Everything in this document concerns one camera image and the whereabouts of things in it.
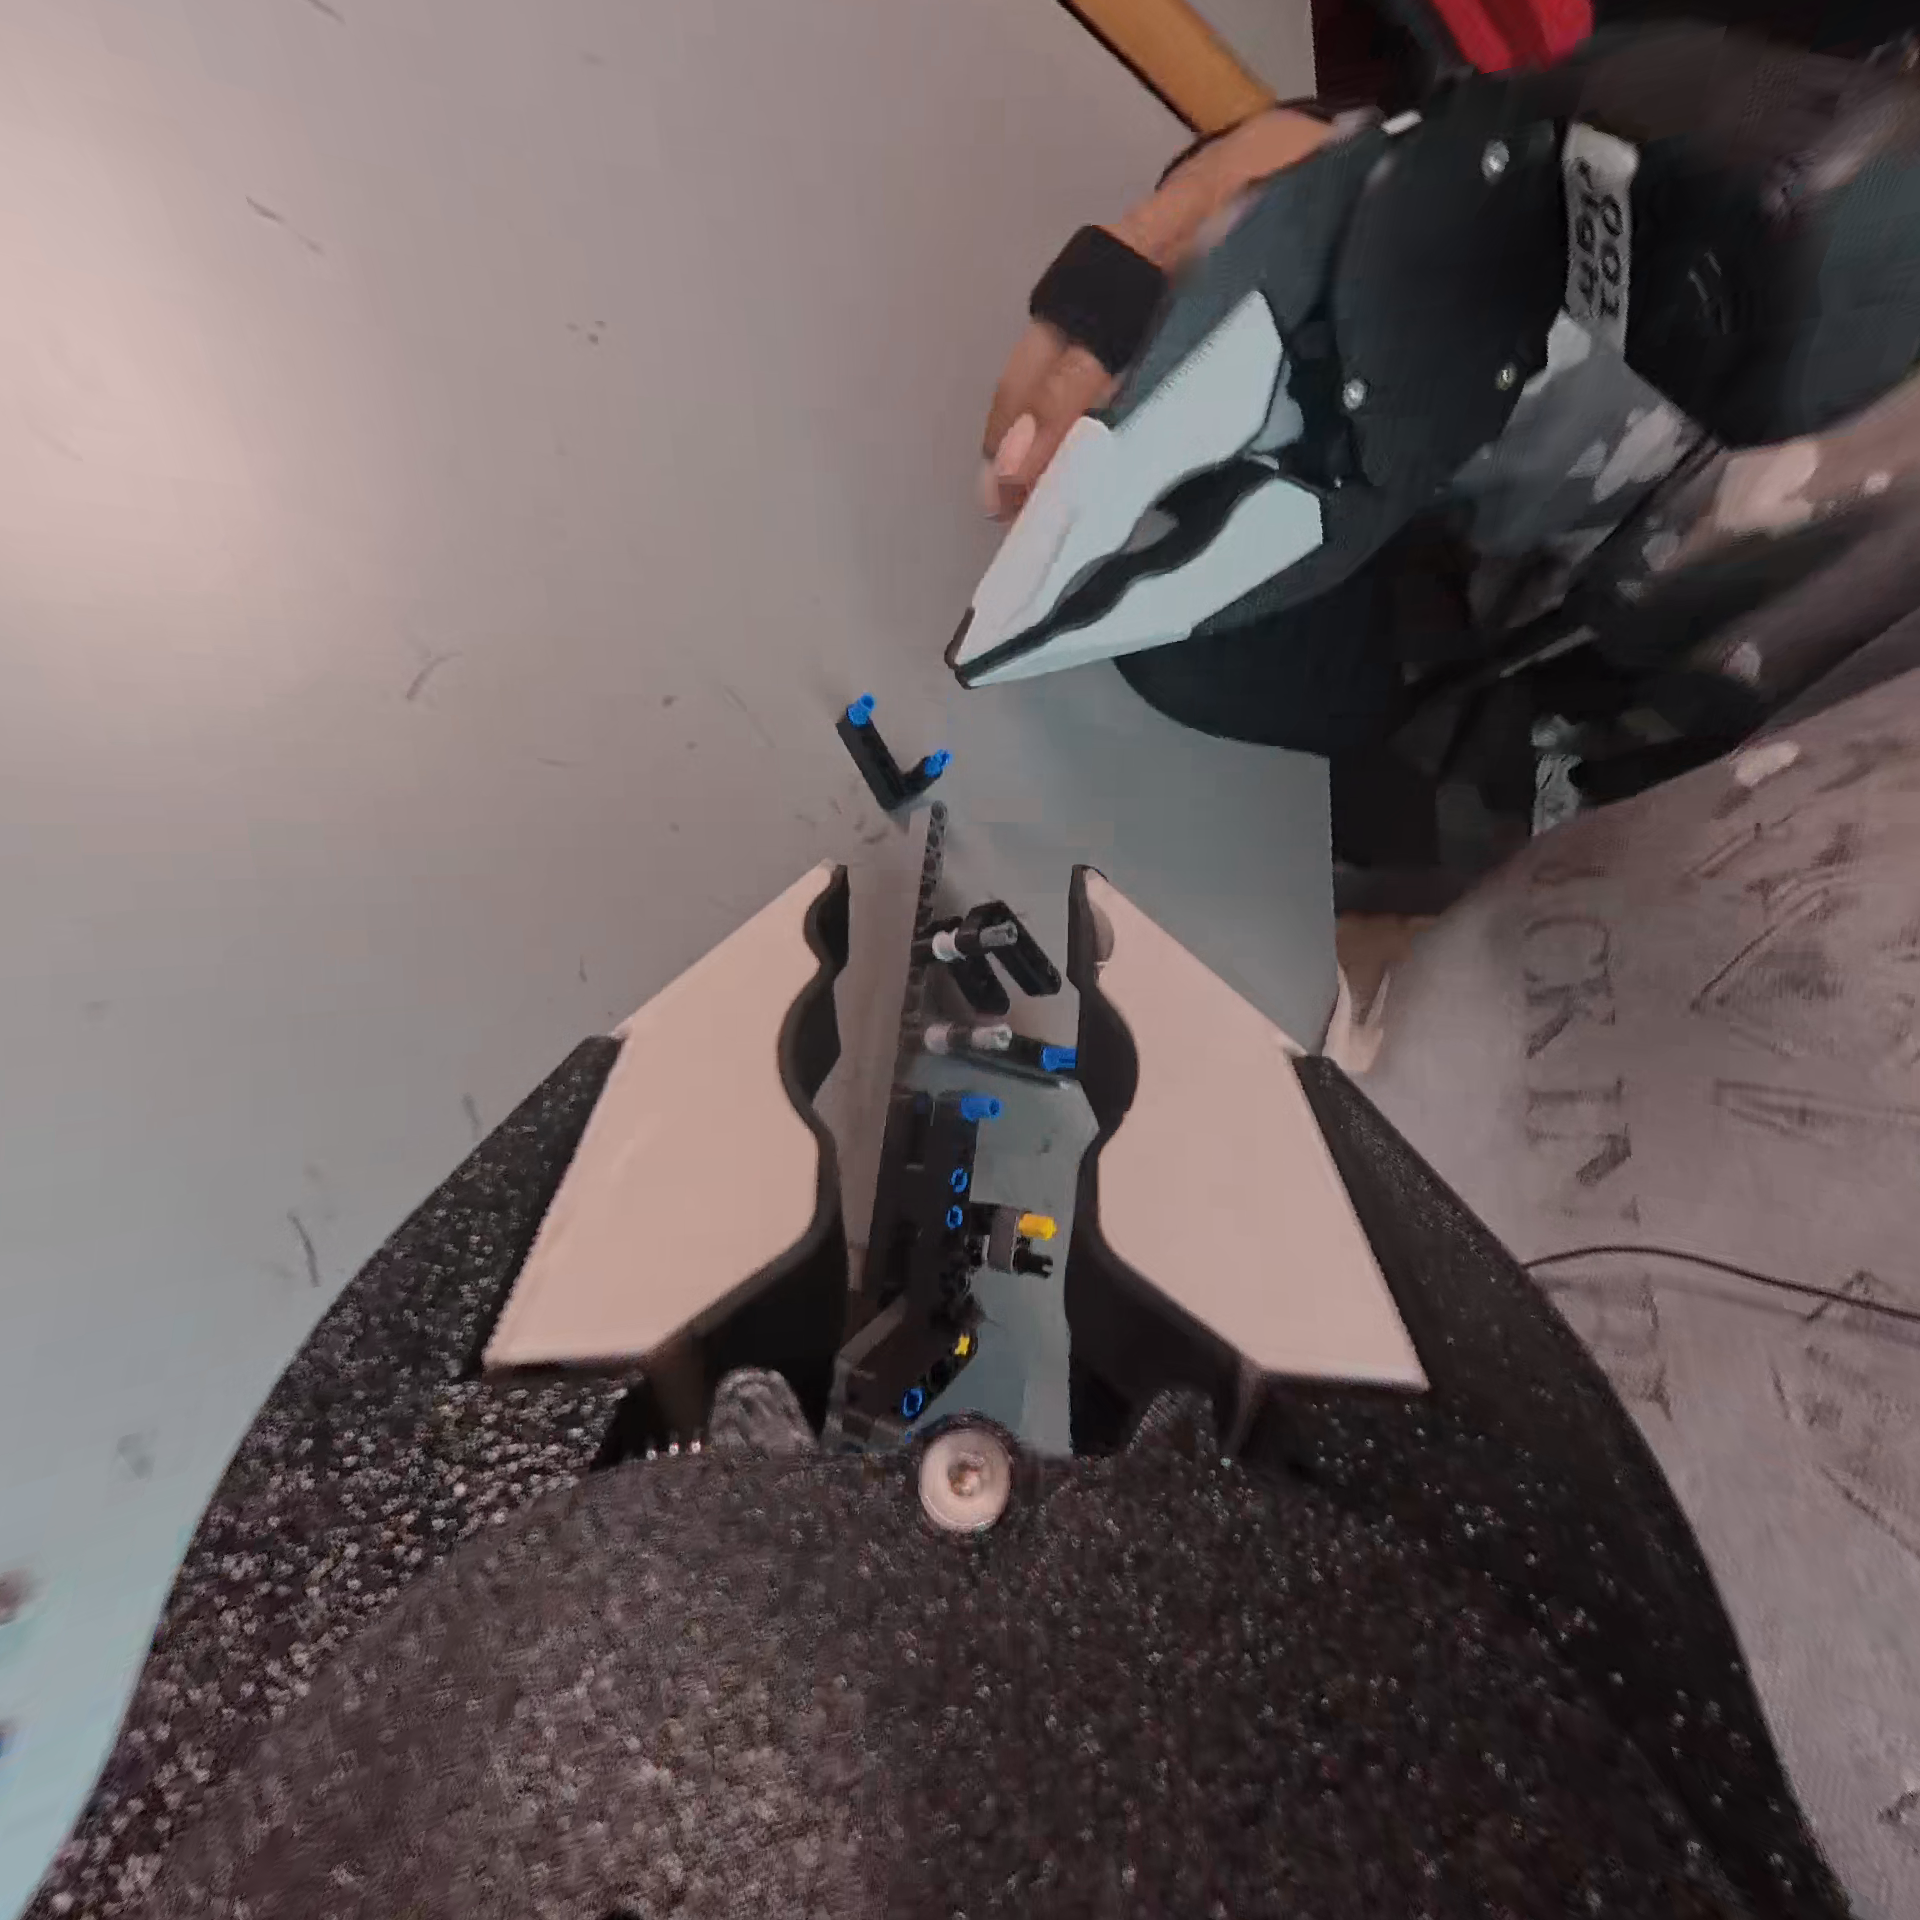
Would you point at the grey camouflage jacket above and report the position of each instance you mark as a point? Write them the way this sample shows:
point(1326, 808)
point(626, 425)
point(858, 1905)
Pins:
point(1770, 525)

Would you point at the black toy beam blue pins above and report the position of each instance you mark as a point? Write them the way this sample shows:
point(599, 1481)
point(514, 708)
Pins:
point(887, 765)

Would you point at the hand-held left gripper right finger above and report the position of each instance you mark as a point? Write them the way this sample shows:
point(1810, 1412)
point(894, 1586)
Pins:
point(1230, 1185)

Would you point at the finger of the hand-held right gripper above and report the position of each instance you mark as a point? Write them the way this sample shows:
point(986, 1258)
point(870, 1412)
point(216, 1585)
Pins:
point(1214, 578)
point(1156, 436)

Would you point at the grey desk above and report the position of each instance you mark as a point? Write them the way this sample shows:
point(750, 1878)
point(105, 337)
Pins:
point(450, 452)

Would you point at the wooden rod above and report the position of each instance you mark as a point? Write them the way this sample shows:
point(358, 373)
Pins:
point(1184, 60)

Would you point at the black toy brick assembly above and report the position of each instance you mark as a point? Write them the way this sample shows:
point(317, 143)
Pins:
point(938, 1201)

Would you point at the dark cloth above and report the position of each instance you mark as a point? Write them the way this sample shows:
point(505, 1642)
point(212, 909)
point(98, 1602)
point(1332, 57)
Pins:
point(1350, 750)

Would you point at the person's right hand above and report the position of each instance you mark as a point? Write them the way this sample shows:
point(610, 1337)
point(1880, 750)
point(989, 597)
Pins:
point(1049, 413)

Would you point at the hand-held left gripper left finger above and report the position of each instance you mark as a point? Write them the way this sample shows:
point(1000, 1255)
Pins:
point(676, 1172)

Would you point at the grey lettered fabric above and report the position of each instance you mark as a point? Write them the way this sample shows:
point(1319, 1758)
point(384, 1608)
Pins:
point(1724, 1049)

